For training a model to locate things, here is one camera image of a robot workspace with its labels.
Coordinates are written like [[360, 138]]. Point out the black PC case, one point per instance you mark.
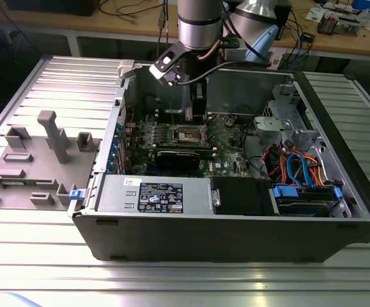
[[204, 236]]

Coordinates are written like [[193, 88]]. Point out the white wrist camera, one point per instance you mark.
[[165, 62]]

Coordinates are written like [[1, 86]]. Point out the CPU socket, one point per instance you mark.
[[184, 136]]

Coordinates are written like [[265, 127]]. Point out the grey parts rack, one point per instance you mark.
[[37, 166]]

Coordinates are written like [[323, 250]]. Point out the black power supply label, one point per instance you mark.
[[160, 198]]

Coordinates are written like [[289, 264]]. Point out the hard disk in blue carrier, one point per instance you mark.
[[287, 192]]

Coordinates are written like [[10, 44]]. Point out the grey case latch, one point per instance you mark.
[[125, 68]]

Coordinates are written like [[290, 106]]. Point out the wooden desk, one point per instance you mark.
[[108, 25]]

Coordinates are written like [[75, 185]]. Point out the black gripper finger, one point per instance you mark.
[[200, 105]]

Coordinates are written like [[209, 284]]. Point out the black heat sink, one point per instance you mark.
[[326, 25]]

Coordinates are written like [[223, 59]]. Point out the black RAM slot row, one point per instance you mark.
[[179, 118]]

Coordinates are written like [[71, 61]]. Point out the green circuit device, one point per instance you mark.
[[347, 25]]

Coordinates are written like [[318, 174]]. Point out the small black box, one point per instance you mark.
[[308, 36]]

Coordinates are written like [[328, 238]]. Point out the silver power supply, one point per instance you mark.
[[117, 195]]

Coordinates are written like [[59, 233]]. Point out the green motherboard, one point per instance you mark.
[[226, 150]]

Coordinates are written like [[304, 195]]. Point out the white barcode label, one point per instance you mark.
[[276, 60]]

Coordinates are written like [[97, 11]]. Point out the black graphics card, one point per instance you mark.
[[178, 160]]

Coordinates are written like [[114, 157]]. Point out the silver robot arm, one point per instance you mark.
[[199, 25]]

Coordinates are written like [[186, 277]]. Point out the black monitor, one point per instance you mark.
[[50, 6]]

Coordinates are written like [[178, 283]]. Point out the silver metal drive cage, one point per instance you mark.
[[267, 126]]

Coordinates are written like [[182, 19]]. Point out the blue expansion slot clips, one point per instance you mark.
[[112, 156]]

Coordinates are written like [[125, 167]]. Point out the white papers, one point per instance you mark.
[[314, 14]]

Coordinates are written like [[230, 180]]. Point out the blue case latch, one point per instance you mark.
[[76, 195]]

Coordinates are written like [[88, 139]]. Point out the small white sticker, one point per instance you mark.
[[128, 181]]

